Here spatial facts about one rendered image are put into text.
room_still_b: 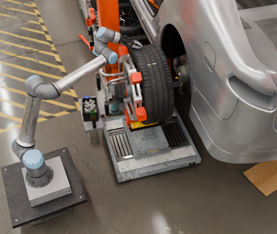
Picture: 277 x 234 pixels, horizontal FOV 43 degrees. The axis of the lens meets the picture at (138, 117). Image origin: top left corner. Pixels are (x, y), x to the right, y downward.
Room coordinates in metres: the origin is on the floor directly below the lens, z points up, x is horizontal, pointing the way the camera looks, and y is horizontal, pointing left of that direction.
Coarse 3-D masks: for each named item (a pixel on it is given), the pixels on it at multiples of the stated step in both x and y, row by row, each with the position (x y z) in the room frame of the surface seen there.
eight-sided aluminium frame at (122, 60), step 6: (126, 54) 2.33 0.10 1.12; (120, 60) 2.38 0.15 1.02; (126, 60) 2.30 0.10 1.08; (120, 66) 2.44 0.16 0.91; (126, 66) 2.18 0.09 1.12; (132, 66) 2.18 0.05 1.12; (132, 72) 2.11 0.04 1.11; (132, 84) 2.04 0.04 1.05; (138, 84) 2.05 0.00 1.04; (132, 90) 2.01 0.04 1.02; (138, 90) 2.02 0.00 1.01; (132, 96) 2.00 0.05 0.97; (138, 96) 1.99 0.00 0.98; (126, 102) 2.29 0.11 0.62; (138, 102) 1.97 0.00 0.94; (126, 108) 2.22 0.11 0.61; (132, 108) 2.21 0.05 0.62; (132, 114) 2.14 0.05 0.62
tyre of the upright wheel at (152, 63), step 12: (144, 48) 2.36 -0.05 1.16; (156, 48) 2.34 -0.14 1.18; (144, 60) 2.19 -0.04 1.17; (156, 60) 2.20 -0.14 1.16; (144, 72) 2.09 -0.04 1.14; (156, 72) 2.10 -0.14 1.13; (168, 72) 2.11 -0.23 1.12; (144, 84) 2.02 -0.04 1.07; (156, 84) 2.03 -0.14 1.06; (168, 84) 2.04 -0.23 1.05; (144, 96) 2.00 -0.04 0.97; (156, 96) 1.98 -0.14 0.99; (168, 96) 2.00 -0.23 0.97; (156, 108) 1.95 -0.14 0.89; (168, 108) 1.98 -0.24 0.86; (156, 120) 1.99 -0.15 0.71
